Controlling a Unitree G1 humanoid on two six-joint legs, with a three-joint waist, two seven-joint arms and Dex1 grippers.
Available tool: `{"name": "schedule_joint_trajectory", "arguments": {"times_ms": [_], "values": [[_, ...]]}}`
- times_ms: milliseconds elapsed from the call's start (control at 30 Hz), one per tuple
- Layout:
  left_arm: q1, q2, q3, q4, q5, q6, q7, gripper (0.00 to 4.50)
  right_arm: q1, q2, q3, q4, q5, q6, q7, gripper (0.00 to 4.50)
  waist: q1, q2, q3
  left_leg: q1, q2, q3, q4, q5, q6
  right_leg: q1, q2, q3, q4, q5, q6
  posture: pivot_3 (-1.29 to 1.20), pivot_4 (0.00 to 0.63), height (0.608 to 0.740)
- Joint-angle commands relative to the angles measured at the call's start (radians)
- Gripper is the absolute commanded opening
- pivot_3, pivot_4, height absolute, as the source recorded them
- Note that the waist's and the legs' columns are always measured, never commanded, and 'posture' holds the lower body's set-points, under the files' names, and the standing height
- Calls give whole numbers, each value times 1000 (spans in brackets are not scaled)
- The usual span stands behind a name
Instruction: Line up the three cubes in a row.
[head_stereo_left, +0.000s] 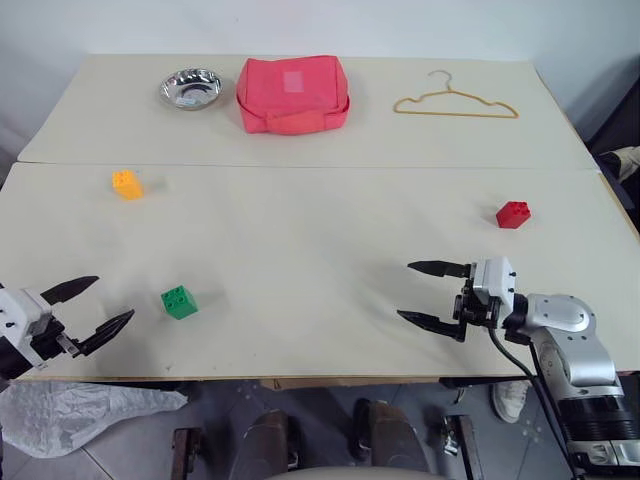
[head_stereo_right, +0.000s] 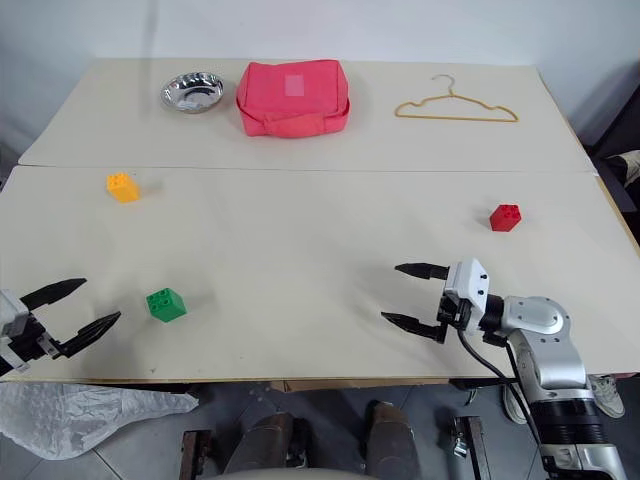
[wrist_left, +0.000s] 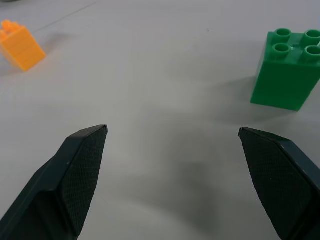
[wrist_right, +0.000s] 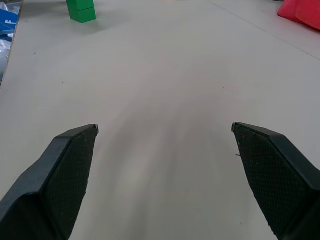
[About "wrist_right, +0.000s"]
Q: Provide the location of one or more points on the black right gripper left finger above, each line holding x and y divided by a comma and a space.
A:
55, 180

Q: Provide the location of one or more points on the green block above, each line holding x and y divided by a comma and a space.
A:
82, 11

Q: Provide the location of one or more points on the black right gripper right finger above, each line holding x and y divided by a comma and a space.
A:
272, 175

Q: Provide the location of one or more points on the blue box with white print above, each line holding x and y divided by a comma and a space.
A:
7, 22

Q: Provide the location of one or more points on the red cloth object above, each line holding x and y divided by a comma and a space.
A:
301, 12

